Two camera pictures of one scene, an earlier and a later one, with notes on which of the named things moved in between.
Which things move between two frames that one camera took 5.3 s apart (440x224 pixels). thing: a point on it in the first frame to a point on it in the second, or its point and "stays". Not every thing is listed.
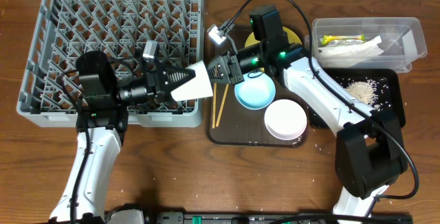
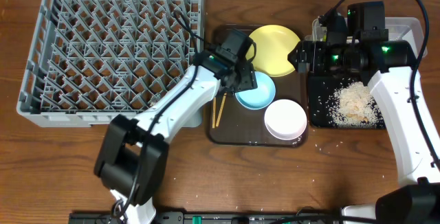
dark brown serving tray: (236, 37) to (230, 124)
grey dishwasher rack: (117, 18) stays
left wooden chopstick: (214, 105) stays
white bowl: (285, 119) stays
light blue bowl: (256, 92) stays
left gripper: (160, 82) to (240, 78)
